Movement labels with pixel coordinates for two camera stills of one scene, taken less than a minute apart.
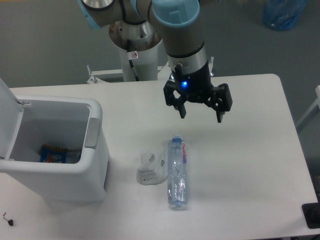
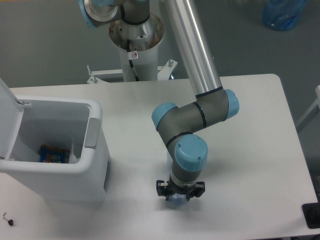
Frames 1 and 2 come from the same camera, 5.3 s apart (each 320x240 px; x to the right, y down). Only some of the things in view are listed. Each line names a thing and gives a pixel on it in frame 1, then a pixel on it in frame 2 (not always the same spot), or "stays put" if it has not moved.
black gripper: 194,86 → 187,190
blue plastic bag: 282,15 stays put
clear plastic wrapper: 153,169 → 73,159
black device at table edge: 311,212 stays put
